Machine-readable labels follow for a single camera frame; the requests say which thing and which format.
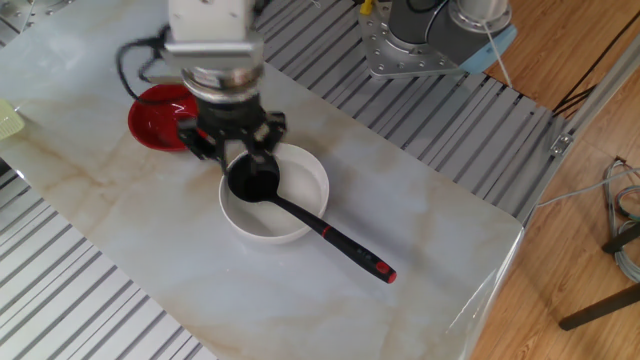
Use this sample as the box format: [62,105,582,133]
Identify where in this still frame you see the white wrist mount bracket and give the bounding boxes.
[162,0,265,69]

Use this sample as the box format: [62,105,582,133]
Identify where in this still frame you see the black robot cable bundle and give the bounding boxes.
[115,24,171,105]

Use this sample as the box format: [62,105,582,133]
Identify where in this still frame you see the red bowl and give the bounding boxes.
[127,83,201,153]

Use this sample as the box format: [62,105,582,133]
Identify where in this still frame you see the white zip tie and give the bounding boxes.
[478,18,514,89]

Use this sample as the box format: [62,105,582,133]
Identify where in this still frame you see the dark furniture leg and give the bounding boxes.
[558,283,640,332]
[601,223,640,255]

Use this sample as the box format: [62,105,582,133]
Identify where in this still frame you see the black ladle with red accents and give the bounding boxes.
[226,152,399,285]

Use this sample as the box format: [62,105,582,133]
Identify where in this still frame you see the silver force torque sensor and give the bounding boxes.
[180,62,264,105]

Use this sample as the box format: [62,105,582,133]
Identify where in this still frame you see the silver corner bracket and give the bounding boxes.
[548,131,575,158]

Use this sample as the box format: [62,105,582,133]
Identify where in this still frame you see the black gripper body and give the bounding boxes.
[194,97,274,151]

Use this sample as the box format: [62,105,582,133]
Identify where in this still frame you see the aluminium frame post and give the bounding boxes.
[517,32,640,226]

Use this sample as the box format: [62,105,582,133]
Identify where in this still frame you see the white ceramic bowl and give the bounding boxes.
[218,142,331,246]

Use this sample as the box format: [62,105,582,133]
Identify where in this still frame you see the pale green plastic basket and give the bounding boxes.
[0,98,25,142]

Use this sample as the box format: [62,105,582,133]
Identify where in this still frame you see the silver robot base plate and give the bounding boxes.
[357,0,464,80]

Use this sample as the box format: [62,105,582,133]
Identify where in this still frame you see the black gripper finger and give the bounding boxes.
[247,110,289,169]
[176,117,230,174]

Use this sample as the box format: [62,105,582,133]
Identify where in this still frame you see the black floor cables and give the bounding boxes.
[551,9,640,119]

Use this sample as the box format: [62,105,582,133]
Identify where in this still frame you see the marble pattern table mat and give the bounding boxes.
[0,0,525,360]

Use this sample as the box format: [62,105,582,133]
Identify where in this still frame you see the grey coiled cable bundle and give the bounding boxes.
[602,157,640,285]

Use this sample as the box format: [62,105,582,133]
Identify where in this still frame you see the silver perforated metal plate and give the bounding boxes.
[0,0,76,31]

